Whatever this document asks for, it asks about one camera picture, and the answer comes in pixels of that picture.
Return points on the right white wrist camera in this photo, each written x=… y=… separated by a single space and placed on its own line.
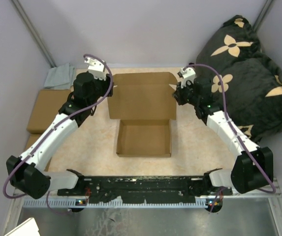
x=188 y=75

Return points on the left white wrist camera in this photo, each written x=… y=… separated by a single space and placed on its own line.
x=96 y=68

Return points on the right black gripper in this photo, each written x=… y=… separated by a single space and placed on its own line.
x=177 y=93

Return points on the black floral pillow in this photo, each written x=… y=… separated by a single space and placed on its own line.
x=244 y=78

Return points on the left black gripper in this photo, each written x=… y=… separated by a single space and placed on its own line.
x=105 y=83

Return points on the grey cloth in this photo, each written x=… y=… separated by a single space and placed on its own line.
x=60 y=78

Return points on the brown cardboard box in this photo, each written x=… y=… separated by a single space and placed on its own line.
x=145 y=107

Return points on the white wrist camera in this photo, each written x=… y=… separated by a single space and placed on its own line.
x=188 y=75
x=96 y=68

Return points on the white paper sheet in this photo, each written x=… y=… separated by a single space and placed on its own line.
x=27 y=228

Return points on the folded brown box upper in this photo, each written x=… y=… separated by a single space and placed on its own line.
x=46 y=107

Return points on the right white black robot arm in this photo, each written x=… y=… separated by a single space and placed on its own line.
x=253 y=167

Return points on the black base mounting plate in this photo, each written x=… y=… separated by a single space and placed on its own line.
x=148 y=190

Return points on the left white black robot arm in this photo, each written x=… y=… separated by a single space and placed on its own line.
x=27 y=172

